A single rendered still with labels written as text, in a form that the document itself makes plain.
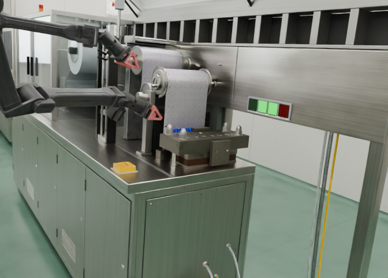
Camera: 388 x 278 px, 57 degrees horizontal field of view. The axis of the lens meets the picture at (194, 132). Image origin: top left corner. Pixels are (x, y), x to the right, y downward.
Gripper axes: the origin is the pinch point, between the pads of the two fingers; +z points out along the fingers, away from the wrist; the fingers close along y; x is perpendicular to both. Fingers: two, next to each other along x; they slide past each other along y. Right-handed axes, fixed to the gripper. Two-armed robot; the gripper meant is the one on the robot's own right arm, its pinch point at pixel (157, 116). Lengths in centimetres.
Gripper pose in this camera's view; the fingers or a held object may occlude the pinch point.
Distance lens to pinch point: 162.8
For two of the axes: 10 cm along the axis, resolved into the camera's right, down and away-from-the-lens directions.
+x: 4.7, -8.8, 0.4
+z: 7.0, 4.0, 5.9
